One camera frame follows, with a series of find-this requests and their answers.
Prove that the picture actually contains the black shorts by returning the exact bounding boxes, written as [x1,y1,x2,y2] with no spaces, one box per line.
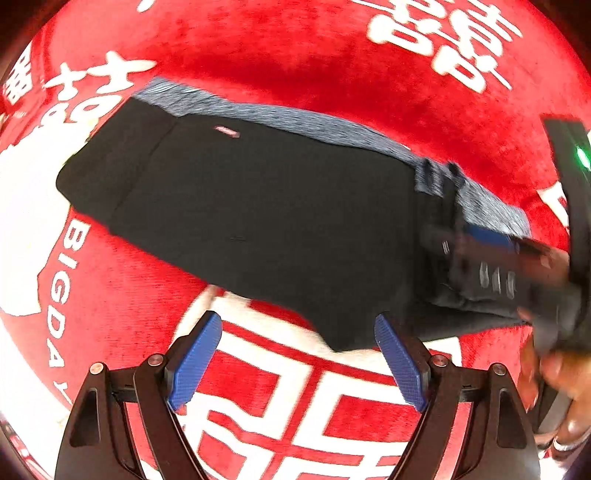
[55,76,573,354]

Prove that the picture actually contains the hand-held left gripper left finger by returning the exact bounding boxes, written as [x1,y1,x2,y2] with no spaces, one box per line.
[54,310,223,480]

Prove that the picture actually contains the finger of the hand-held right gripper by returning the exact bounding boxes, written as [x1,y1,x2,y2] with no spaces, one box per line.
[422,222,571,280]
[431,258,583,321]

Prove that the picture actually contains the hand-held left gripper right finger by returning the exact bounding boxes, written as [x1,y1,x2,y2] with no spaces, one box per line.
[374,313,541,480]

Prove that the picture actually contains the person's right hand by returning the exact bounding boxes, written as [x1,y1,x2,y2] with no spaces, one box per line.
[516,318,591,462]

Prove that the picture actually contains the red printed blanket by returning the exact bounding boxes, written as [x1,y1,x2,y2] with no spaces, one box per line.
[0,0,591,480]

